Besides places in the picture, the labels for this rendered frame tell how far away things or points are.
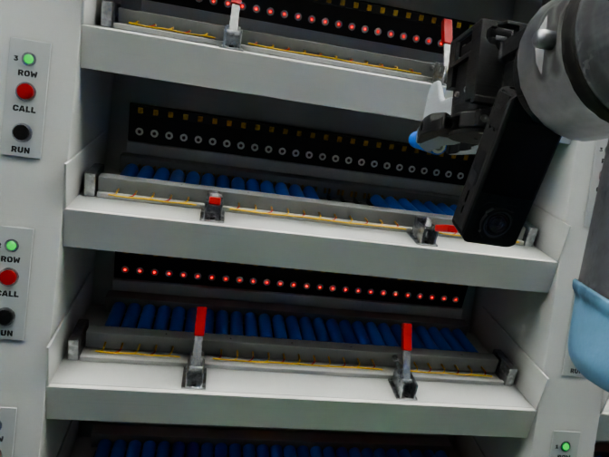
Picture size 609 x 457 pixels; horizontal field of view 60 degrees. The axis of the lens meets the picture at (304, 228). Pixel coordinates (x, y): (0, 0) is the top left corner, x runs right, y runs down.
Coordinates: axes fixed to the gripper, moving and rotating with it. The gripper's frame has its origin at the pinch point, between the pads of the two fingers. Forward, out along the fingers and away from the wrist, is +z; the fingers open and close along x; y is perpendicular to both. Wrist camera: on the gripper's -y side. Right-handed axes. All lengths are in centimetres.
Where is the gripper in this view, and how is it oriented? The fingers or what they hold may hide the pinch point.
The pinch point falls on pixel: (437, 149)
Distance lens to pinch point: 54.3
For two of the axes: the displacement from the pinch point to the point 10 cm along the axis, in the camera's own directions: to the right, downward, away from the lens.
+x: -9.8, -1.1, -1.7
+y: 1.1, -9.9, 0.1
